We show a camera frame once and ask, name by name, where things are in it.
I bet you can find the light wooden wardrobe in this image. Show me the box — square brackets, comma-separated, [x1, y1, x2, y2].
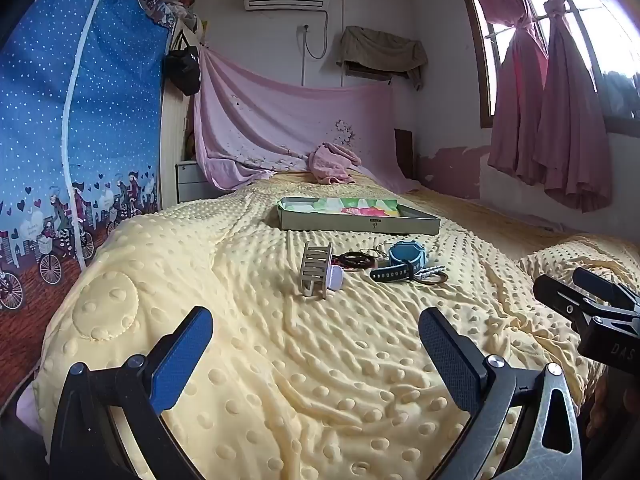
[158, 12, 207, 211]

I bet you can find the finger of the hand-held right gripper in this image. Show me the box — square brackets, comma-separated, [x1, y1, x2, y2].
[572, 267, 640, 313]
[532, 274, 608, 333]

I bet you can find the black bag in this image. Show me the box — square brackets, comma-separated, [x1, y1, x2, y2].
[163, 35, 202, 97]

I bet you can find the colourful paper sheet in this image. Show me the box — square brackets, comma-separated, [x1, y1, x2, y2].
[309, 197, 402, 219]

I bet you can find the white drawer cabinet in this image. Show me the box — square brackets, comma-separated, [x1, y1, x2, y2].
[175, 161, 222, 205]

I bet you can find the pink window curtain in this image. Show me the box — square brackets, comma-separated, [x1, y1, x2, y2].
[456, 0, 551, 187]
[520, 0, 614, 214]

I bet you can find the beige hair claw clip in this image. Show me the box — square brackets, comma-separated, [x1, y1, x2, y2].
[298, 241, 335, 301]

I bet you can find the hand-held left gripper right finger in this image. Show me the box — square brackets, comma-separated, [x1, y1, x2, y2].
[418, 307, 583, 480]

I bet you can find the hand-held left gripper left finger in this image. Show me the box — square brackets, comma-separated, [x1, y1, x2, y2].
[47, 306, 215, 480]

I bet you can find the air conditioner power cable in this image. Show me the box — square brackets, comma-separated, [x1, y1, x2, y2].
[304, 8, 330, 60]

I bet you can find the pink hanging sheet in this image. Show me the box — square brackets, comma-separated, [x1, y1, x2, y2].
[192, 45, 422, 194]

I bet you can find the pink crumpled towel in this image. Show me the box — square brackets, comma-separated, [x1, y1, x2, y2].
[307, 142, 362, 186]

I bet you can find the yellow dotted blanket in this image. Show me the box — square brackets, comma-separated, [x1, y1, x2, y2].
[32, 170, 640, 480]

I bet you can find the blue smartwatch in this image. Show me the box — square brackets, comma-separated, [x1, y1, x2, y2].
[370, 241, 427, 283]

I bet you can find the blue dotted printed curtain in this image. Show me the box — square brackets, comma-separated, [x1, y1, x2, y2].
[0, 0, 175, 312]

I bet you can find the grey shallow box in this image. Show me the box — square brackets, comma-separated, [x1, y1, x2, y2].
[276, 196, 442, 236]

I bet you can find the dark wooden headboard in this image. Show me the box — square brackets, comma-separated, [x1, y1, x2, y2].
[393, 128, 416, 181]

